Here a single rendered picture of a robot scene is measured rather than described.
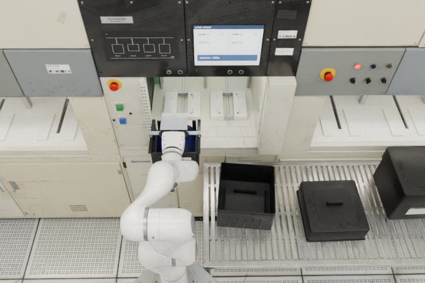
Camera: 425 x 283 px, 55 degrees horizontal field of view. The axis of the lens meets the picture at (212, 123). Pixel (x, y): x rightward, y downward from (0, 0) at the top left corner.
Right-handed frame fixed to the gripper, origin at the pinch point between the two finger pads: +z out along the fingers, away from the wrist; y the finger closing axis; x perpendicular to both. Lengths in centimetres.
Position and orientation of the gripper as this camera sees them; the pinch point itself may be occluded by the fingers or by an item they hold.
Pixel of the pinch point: (174, 124)
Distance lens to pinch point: 186.5
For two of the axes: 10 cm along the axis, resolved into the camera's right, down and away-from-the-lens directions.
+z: -0.1, -7.6, 6.5
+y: 10.0, 0.0, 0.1
